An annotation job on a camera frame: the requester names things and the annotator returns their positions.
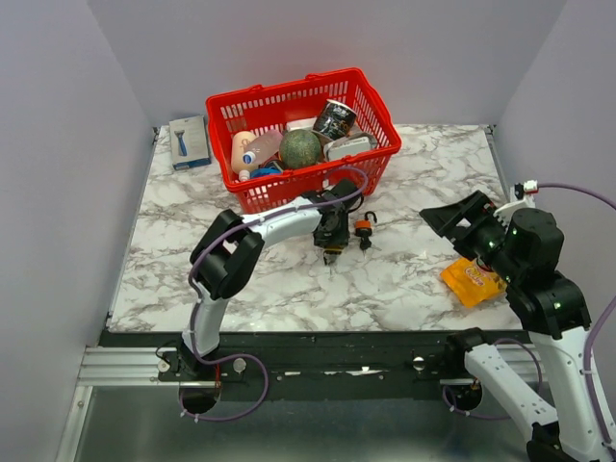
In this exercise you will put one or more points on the pink lotion bottle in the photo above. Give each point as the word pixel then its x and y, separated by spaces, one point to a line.
pixel 250 151

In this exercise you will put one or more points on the white box in basket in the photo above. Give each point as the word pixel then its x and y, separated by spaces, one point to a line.
pixel 301 124

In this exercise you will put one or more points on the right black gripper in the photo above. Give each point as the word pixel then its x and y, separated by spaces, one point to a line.
pixel 476 207

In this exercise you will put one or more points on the red plastic shopping basket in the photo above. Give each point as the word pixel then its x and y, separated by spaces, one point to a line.
pixel 259 109

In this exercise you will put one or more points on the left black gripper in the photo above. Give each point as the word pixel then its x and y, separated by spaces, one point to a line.
pixel 339 238

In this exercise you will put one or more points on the orange black padlock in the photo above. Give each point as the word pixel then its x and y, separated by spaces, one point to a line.
pixel 363 226

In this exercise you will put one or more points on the orange snack bag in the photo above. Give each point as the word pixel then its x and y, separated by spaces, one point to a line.
pixel 471 283

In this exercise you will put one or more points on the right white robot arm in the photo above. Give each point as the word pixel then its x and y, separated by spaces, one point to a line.
pixel 521 244

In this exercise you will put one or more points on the yellow black padlock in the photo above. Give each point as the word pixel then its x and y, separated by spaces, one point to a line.
pixel 331 254

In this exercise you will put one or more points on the blue object in basket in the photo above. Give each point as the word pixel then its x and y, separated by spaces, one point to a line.
pixel 269 169

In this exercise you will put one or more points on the blue razor package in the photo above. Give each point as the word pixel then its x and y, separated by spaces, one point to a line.
pixel 189 143

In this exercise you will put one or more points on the silver tin container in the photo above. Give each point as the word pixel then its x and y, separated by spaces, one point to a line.
pixel 349 147

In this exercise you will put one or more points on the green round melon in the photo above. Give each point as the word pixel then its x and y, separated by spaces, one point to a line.
pixel 300 149

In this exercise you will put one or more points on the black head key set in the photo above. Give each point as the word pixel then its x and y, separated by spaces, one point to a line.
pixel 366 244

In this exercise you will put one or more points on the black printed can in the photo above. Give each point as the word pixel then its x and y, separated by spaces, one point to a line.
pixel 335 120

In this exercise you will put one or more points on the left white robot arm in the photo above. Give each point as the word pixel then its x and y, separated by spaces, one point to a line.
pixel 225 258

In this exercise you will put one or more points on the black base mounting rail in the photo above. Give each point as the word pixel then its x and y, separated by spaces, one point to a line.
pixel 320 366

